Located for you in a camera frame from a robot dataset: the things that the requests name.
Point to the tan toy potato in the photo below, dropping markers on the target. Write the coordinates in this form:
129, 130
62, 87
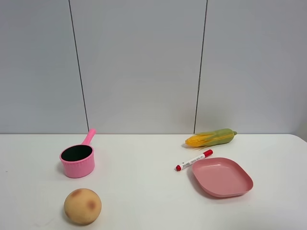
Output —
82, 206

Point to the yellow green toy corn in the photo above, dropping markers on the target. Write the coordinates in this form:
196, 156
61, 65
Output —
213, 138

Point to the red white marker pen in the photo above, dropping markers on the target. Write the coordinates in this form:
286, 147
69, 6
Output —
190, 162

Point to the pink toy saucepan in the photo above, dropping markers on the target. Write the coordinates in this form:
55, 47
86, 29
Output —
78, 160

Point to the pink square plate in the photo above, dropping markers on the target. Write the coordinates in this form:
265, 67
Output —
222, 177

